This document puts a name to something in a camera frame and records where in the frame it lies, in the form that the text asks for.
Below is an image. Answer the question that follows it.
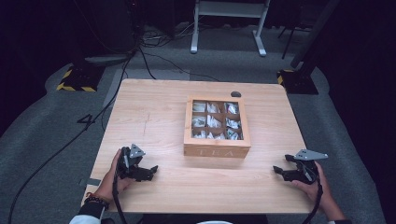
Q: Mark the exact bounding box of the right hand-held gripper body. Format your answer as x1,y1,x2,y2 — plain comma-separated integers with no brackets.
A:
289,148,329,185

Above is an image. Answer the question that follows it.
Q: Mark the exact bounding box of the grey tape strip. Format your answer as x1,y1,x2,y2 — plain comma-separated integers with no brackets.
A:
78,177,102,188

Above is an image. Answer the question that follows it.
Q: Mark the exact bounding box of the black tripod stand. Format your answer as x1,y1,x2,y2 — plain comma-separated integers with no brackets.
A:
277,18,313,61

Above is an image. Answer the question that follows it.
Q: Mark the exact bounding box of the thin black floor cable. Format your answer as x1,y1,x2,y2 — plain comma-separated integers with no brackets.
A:
138,46,220,82

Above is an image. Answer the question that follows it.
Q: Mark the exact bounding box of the wooden glass box lid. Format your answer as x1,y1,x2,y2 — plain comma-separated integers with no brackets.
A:
183,95,252,148

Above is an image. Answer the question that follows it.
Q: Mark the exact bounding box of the white metal desk frame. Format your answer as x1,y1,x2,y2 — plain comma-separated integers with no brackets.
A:
190,0,271,58

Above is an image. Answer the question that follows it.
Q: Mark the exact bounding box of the yellow black striped stand base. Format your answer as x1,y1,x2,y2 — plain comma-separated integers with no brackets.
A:
56,64,106,93
276,68,319,95

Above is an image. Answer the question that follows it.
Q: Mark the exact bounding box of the wooden tea box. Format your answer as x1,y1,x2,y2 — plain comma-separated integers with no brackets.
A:
183,95,252,160

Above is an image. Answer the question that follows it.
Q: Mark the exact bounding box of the beaded bracelet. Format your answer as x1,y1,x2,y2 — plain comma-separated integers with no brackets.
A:
84,192,111,210

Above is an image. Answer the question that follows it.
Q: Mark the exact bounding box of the person's left hand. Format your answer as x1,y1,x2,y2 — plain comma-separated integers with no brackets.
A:
92,148,135,203

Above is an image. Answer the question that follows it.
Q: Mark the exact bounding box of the long black floor cable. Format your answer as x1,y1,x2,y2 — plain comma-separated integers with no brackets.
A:
7,50,138,224

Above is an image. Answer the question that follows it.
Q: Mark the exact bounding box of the left hand-held gripper cable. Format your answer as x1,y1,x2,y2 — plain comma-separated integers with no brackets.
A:
112,155,129,224

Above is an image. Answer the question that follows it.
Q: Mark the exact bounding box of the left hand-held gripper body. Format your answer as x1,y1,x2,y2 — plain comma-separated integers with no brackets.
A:
117,143,151,183

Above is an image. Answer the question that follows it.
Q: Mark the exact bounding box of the right hand-held gripper cable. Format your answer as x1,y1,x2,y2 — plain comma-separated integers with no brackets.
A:
300,164,324,224

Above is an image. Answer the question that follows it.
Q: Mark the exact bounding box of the group of white tea bags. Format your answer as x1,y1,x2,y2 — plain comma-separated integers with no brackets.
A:
191,101,244,141

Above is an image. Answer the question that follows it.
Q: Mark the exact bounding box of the person's right hand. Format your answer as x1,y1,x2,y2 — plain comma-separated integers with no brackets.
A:
291,161,332,205

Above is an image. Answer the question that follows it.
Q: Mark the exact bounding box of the grey slanted metal pole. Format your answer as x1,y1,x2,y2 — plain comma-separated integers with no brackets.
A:
290,0,341,70

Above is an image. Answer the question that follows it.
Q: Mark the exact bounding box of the hand-held gripper cable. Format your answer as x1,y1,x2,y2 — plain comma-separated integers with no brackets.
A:
112,155,129,224
300,164,324,224

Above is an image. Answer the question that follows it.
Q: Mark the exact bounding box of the bundle of floor cables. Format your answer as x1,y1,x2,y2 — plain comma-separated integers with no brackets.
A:
140,21,195,49

